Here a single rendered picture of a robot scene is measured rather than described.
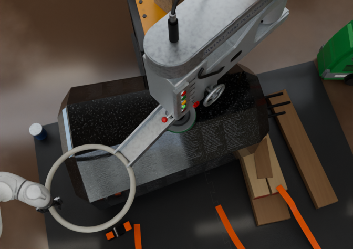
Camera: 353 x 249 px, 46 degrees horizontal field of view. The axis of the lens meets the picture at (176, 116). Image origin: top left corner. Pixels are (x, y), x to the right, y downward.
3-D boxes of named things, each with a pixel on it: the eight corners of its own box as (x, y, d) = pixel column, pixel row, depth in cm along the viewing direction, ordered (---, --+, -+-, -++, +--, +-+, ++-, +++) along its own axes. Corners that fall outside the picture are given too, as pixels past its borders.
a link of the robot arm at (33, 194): (55, 192, 206) (32, 183, 207) (48, 184, 191) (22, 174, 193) (45, 212, 202) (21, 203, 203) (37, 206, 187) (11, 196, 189)
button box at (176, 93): (185, 104, 207) (185, 79, 180) (189, 107, 206) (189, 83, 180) (174, 114, 205) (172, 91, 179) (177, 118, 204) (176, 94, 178)
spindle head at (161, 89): (197, 55, 232) (199, 7, 190) (225, 81, 226) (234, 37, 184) (149, 95, 224) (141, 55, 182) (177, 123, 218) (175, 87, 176)
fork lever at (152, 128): (196, 61, 234) (194, 59, 229) (220, 83, 228) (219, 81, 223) (112, 148, 236) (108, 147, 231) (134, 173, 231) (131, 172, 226)
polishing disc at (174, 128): (179, 138, 242) (179, 138, 240) (152, 116, 247) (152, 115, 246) (203, 113, 247) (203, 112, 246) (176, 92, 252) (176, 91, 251)
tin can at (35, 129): (38, 142, 329) (32, 137, 317) (32, 133, 332) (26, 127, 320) (49, 135, 331) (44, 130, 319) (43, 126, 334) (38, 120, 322)
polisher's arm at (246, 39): (258, 8, 247) (274, -53, 201) (287, 32, 240) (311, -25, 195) (167, 85, 230) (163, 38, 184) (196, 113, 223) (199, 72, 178)
